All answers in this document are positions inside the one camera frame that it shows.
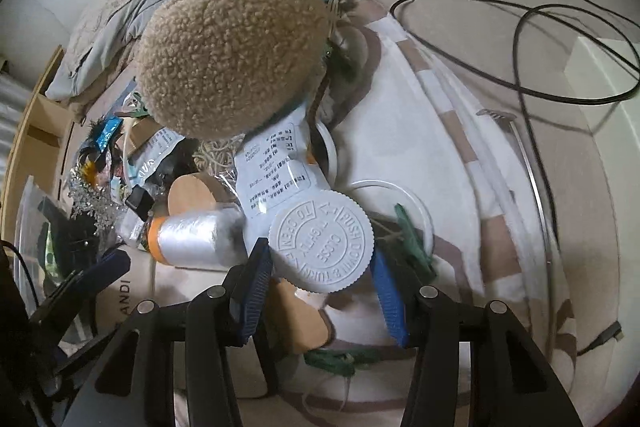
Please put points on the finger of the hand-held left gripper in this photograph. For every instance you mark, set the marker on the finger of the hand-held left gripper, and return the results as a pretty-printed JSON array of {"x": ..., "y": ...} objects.
[
  {"x": 114, "y": 266},
  {"x": 57, "y": 299}
]

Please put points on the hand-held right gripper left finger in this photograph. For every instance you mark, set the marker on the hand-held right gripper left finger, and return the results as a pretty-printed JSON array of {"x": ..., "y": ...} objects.
[{"x": 252, "y": 292}]

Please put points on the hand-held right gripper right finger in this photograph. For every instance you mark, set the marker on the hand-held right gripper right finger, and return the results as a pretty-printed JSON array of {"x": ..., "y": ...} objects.
[{"x": 390, "y": 302}]

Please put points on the white pill bottle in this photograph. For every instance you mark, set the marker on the white pill bottle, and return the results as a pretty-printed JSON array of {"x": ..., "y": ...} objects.
[{"x": 320, "y": 242}]

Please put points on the clear plastic storage box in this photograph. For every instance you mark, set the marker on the clear plastic storage box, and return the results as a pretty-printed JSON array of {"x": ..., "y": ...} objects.
[{"x": 30, "y": 207}]

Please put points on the tan leather patch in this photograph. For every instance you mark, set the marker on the tan leather patch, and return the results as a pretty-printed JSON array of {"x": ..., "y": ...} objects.
[{"x": 300, "y": 322}]

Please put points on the small black box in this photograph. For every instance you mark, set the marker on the small black box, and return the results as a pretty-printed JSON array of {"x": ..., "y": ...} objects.
[{"x": 139, "y": 202}]

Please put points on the clear thread spool orange ends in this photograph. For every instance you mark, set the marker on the clear thread spool orange ends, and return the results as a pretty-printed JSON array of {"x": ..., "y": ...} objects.
[{"x": 195, "y": 237}]

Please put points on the round wooden lid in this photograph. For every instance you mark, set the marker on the round wooden lid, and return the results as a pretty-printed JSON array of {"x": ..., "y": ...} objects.
[{"x": 192, "y": 194}]

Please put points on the white label packet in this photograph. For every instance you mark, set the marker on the white label packet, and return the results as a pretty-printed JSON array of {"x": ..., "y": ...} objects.
[{"x": 160, "y": 147}]

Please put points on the blue foil packet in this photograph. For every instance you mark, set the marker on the blue foil packet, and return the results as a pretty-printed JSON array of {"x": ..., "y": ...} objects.
[{"x": 107, "y": 132}]

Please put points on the long wooden shelf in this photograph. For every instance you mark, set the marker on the long wooden shelf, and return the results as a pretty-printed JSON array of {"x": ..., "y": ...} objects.
[{"x": 40, "y": 127}]

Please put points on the silver metal headband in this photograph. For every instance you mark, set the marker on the silver metal headband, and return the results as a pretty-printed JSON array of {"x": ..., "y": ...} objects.
[{"x": 542, "y": 207}]

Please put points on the grey curtain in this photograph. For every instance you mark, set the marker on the grey curtain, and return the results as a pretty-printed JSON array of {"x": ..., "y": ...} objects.
[{"x": 10, "y": 107}]

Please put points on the fuzzy tan hat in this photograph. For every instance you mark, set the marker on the fuzzy tan hat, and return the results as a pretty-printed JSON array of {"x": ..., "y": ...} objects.
[{"x": 230, "y": 57}]

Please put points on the beige quilted pillow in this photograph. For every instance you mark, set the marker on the beige quilted pillow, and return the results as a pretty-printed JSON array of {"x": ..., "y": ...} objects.
[{"x": 105, "y": 12}]

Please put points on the white shoe box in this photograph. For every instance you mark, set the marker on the white shoe box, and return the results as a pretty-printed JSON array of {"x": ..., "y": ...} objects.
[{"x": 605, "y": 72}]

